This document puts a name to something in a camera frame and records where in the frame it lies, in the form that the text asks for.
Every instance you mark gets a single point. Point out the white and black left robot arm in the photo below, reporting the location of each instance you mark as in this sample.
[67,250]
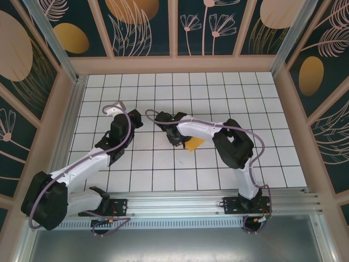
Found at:
[81,166]

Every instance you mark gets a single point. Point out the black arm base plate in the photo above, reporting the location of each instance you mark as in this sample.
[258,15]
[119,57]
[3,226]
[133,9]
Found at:
[120,204]
[230,204]

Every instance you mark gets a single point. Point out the long aluminium base rail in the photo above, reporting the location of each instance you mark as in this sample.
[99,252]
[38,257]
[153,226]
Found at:
[174,203]

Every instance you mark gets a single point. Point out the aluminium side rail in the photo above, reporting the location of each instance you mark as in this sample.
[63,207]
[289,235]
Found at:
[73,109]

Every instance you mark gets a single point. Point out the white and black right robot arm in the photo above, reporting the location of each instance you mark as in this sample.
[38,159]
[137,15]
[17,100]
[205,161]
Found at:
[196,128]

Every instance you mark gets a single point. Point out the grey metal sheet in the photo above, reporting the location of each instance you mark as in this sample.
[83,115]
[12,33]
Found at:
[174,245]

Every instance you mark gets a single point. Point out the aluminium corner post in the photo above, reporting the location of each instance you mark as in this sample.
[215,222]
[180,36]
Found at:
[51,38]
[289,38]

